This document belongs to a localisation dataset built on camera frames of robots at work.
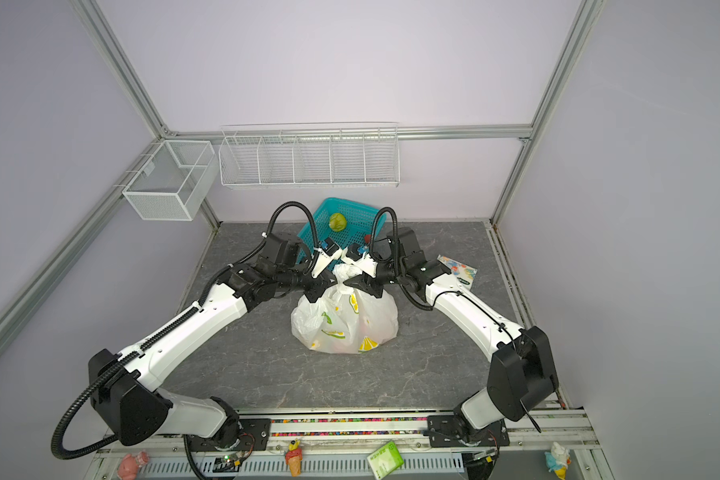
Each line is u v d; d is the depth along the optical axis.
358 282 0.69
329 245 0.65
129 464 0.68
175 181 0.99
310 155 0.99
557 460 0.68
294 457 0.69
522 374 0.42
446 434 0.72
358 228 1.19
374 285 0.68
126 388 0.39
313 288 0.67
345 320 0.79
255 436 0.74
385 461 0.68
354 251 0.64
